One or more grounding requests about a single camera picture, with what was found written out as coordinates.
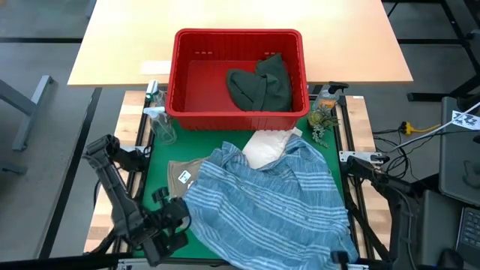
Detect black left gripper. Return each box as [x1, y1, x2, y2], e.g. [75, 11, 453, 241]
[148, 186, 191, 241]

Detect beige khaki garment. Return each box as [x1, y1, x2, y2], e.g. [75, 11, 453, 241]
[166, 157, 212, 200]

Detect blue striped garment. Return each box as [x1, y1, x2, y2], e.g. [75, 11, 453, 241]
[182, 134, 360, 270]

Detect red plastic laundry bin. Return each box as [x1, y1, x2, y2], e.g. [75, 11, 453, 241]
[164, 28, 311, 132]

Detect green table mat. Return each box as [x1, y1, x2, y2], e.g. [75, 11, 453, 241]
[133, 100, 356, 263]

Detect clear spray bottle white head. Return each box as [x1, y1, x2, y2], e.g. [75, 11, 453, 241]
[143, 106, 178, 146]

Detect clear bottle white green cap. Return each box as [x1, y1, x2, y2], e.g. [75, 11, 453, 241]
[145, 79, 168, 110]

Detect black rounded object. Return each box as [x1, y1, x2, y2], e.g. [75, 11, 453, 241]
[436, 247, 465, 270]

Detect cream canvas tote bag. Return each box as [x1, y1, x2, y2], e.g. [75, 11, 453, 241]
[241, 127, 304, 170]

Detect white paper label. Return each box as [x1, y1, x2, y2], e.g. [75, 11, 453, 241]
[139, 60, 173, 75]

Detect dark keyboard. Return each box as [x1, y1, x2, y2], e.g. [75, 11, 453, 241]
[455, 205, 480, 260]

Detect small potted succulent plant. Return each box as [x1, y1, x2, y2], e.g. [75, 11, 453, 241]
[307, 106, 341, 149]

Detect dark green garment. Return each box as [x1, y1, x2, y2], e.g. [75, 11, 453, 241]
[226, 53, 293, 113]

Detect grey metal table leg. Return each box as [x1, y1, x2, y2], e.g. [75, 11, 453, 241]
[0, 74, 56, 151]

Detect white tag black marks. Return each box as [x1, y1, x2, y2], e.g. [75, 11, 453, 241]
[451, 109, 480, 131]

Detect light wooden desk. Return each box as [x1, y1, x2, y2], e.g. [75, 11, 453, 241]
[67, 0, 414, 88]

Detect black aluminium table frame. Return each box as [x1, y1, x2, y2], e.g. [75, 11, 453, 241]
[84, 88, 402, 270]

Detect black floor cable bundle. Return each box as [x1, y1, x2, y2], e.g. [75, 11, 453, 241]
[373, 123, 417, 181]

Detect white cable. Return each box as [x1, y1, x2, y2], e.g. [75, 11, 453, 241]
[393, 103, 480, 150]

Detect black desk frame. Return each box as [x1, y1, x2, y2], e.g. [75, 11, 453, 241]
[382, 0, 480, 102]

